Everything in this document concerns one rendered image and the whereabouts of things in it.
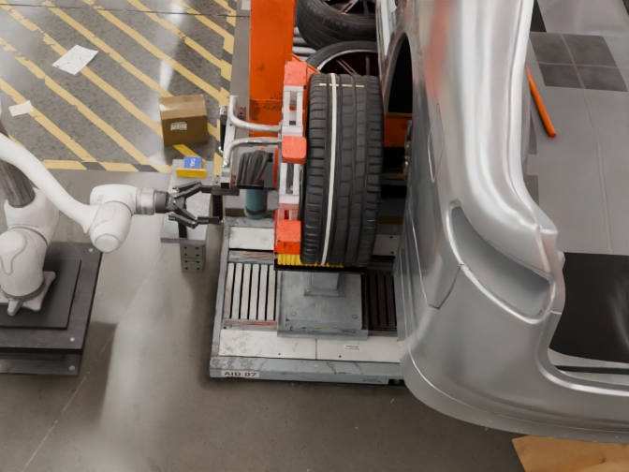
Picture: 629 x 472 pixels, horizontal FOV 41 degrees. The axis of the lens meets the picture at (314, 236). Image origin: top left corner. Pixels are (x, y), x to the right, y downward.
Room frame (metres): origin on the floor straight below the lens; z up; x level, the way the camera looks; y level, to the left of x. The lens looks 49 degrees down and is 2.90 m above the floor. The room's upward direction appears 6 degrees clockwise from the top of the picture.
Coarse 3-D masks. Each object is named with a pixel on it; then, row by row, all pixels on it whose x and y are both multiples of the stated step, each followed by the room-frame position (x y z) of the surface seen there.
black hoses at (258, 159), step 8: (248, 152) 1.94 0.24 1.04; (256, 152) 1.93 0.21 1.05; (264, 152) 1.98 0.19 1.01; (240, 160) 1.90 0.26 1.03; (248, 160) 1.91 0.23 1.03; (256, 160) 1.90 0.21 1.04; (264, 160) 1.91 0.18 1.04; (272, 160) 1.98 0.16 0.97; (240, 168) 1.88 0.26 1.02; (248, 168) 1.89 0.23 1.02; (256, 168) 1.89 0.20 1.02; (264, 168) 1.89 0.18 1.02; (240, 176) 1.86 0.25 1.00; (248, 176) 1.87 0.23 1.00; (256, 176) 1.87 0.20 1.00; (240, 184) 1.85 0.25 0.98; (248, 184) 1.85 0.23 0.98; (256, 184) 1.85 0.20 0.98; (264, 184) 1.87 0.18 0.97
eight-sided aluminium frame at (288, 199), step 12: (288, 96) 2.13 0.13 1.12; (300, 96) 2.14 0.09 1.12; (288, 108) 2.08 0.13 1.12; (300, 108) 2.08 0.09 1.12; (288, 120) 2.02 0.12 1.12; (300, 120) 2.02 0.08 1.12; (288, 132) 1.96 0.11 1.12; (300, 132) 1.97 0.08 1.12; (288, 192) 1.84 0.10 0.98; (288, 204) 1.81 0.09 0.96; (276, 240) 1.81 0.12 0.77
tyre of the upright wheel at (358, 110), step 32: (320, 96) 2.08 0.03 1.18; (352, 96) 2.09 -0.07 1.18; (320, 128) 1.96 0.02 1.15; (352, 128) 1.97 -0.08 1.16; (384, 128) 2.00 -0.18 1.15; (320, 160) 1.87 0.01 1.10; (352, 160) 1.89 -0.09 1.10; (320, 192) 1.81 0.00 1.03; (352, 192) 1.82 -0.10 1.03; (320, 224) 1.77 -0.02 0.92; (352, 224) 1.77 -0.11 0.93; (320, 256) 1.77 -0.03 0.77; (352, 256) 1.77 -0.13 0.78
